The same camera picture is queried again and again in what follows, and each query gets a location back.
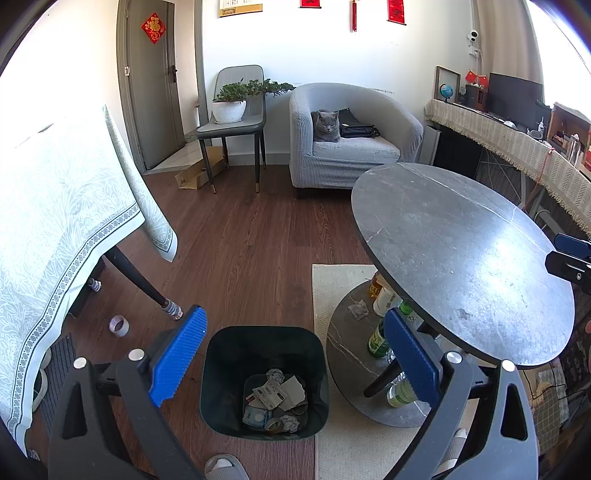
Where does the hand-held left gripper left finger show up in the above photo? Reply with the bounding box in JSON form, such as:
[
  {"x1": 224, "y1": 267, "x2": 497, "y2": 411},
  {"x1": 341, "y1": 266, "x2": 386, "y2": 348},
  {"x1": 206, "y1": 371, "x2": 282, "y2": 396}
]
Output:
[{"x1": 48, "y1": 305, "x2": 208, "y2": 480}]

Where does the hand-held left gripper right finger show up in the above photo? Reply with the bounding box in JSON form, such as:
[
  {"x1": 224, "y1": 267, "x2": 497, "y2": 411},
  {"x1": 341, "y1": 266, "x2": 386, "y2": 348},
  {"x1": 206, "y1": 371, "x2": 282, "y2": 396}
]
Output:
[{"x1": 382, "y1": 307, "x2": 540, "y2": 480}]

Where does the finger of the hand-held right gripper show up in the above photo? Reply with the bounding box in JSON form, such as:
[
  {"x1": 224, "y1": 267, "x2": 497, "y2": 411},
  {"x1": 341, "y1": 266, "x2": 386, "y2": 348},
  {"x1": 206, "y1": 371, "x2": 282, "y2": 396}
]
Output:
[
  {"x1": 544, "y1": 250, "x2": 591, "y2": 283},
  {"x1": 554, "y1": 232, "x2": 591, "y2": 260}
]

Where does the dark teal plastic trash bin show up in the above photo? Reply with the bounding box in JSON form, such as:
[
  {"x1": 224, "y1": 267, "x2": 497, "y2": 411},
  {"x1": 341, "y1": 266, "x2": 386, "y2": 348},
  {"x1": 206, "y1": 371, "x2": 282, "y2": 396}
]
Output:
[{"x1": 199, "y1": 325, "x2": 329, "y2": 439}]

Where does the blue white wipes packet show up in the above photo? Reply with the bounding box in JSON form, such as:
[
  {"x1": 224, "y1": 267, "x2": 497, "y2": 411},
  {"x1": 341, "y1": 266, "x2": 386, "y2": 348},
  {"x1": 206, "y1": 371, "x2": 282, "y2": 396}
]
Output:
[{"x1": 242, "y1": 406, "x2": 273, "y2": 429}]

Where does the white cardboard box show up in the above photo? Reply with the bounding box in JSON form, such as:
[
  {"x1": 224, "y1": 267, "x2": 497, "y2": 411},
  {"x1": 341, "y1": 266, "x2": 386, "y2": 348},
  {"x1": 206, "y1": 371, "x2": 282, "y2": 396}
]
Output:
[{"x1": 252, "y1": 376, "x2": 306, "y2": 412}]

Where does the green glass bottle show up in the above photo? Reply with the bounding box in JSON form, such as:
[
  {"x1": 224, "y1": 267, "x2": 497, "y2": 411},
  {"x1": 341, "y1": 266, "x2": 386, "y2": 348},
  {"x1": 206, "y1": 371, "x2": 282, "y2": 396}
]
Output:
[{"x1": 367, "y1": 318, "x2": 389, "y2": 358}]

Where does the clear bottle with green cap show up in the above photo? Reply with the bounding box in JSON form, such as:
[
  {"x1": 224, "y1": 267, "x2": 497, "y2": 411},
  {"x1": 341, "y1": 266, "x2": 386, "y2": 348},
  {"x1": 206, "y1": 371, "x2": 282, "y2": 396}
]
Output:
[{"x1": 387, "y1": 376, "x2": 432, "y2": 409}]

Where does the white plastic bottle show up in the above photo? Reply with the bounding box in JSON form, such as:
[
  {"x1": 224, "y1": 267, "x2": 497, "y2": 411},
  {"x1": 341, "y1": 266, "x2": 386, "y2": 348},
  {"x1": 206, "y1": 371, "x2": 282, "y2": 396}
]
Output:
[{"x1": 373, "y1": 286, "x2": 402, "y2": 318}]

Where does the black table leg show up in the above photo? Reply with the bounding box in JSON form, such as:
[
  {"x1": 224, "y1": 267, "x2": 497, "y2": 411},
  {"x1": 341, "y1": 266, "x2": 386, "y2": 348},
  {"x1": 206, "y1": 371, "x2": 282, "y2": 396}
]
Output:
[{"x1": 104, "y1": 244, "x2": 169, "y2": 308}]

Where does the grey slipper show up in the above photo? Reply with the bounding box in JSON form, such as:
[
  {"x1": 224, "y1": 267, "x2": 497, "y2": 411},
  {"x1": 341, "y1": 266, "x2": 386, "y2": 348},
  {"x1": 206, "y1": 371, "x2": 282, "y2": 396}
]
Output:
[
  {"x1": 204, "y1": 453, "x2": 244, "y2": 480},
  {"x1": 436, "y1": 428, "x2": 468, "y2": 467}
]

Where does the cream rug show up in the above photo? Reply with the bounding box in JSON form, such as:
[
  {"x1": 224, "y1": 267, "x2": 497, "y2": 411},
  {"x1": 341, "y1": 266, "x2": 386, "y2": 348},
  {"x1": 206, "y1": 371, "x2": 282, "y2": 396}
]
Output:
[{"x1": 311, "y1": 263, "x2": 462, "y2": 480}]

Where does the round grey marble table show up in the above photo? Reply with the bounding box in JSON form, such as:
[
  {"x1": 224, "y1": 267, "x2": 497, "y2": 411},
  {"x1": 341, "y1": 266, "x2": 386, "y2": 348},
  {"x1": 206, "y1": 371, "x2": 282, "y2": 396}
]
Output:
[{"x1": 325, "y1": 161, "x2": 575, "y2": 428}]

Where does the grey striped floor mat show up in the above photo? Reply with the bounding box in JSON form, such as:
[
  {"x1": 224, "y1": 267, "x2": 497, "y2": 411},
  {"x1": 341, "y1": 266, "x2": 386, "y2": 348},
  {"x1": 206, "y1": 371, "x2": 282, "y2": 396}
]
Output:
[{"x1": 41, "y1": 332, "x2": 77, "y2": 416}]

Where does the beige lace cloth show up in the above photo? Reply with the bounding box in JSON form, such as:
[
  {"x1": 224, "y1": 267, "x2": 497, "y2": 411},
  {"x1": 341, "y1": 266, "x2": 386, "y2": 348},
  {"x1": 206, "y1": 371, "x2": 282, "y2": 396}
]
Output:
[{"x1": 425, "y1": 98, "x2": 591, "y2": 232}]

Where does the wooden desk shelf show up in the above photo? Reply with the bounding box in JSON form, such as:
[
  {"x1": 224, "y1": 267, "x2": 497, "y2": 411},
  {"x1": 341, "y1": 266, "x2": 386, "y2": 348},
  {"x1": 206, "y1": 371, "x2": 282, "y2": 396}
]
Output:
[{"x1": 547, "y1": 102, "x2": 591, "y2": 181}]

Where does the checkered cloth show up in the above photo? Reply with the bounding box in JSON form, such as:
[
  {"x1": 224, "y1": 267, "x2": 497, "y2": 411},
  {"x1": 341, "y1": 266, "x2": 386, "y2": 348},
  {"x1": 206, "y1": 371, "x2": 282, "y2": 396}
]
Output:
[{"x1": 526, "y1": 360, "x2": 573, "y2": 455}]

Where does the black cabinet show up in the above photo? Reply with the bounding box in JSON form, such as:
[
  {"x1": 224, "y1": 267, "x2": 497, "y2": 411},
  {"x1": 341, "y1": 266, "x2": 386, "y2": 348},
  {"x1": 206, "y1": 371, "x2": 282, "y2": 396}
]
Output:
[{"x1": 431, "y1": 122, "x2": 485, "y2": 181}]

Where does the black monitor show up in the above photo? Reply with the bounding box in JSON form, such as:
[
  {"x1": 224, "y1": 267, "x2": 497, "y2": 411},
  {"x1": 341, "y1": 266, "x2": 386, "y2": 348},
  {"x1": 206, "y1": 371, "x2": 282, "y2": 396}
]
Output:
[{"x1": 488, "y1": 72, "x2": 544, "y2": 125}]

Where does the brown wooden box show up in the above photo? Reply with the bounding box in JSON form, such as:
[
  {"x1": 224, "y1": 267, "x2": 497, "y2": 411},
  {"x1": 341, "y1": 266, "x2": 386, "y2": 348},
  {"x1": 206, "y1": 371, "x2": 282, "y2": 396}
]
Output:
[{"x1": 464, "y1": 84, "x2": 490, "y2": 112}]

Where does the grey armchair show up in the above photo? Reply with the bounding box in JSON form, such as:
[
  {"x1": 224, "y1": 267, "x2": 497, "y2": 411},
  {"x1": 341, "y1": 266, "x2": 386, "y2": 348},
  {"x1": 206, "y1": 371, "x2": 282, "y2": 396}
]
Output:
[{"x1": 288, "y1": 82, "x2": 424, "y2": 199}]

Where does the black handbag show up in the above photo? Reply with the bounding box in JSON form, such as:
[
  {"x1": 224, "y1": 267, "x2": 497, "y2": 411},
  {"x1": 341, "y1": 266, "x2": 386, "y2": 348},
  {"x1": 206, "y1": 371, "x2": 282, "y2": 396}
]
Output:
[{"x1": 341, "y1": 124, "x2": 382, "y2": 139}]

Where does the grey dining chair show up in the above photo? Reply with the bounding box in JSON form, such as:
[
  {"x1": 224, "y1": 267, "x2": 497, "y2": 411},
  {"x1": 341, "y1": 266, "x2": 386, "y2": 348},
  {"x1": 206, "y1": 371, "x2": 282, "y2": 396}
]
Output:
[{"x1": 196, "y1": 65, "x2": 269, "y2": 195}]

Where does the grey cat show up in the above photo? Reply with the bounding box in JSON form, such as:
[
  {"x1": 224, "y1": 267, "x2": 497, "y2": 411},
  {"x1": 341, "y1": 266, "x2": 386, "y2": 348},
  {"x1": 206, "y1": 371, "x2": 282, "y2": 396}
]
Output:
[{"x1": 310, "y1": 109, "x2": 342, "y2": 143}]

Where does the potted plant in white pot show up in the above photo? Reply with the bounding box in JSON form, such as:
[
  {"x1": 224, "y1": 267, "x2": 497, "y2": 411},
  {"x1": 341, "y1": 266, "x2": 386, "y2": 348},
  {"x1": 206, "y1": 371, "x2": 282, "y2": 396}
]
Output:
[{"x1": 211, "y1": 78, "x2": 296, "y2": 124}]

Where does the grey door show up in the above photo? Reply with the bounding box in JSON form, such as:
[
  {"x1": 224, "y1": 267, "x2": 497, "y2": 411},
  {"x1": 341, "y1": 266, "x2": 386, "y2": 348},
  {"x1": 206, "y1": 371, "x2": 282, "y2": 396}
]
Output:
[{"x1": 116, "y1": 0, "x2": 185, "y2": 171}]

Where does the red door decoration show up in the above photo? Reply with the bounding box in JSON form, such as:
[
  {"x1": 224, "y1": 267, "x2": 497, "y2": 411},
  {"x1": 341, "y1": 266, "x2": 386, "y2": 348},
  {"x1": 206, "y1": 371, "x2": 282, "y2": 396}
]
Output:
[{"x1": 141, "y1": 13, "x2": 167, "y2": 44}]

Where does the picture frame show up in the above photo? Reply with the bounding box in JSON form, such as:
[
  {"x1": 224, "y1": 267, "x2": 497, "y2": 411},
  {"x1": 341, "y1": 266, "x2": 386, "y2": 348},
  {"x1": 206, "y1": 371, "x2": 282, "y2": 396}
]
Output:
[{"x1": 435, "y1": 65, "x2": 461, "y2": 104}]

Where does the wall calendar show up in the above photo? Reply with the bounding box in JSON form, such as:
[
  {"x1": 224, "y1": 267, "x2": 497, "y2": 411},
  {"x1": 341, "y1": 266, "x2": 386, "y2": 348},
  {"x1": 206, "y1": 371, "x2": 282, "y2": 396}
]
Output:
[{"x1": 218, "y1": 0, "x2": 264, "y2": 18}]

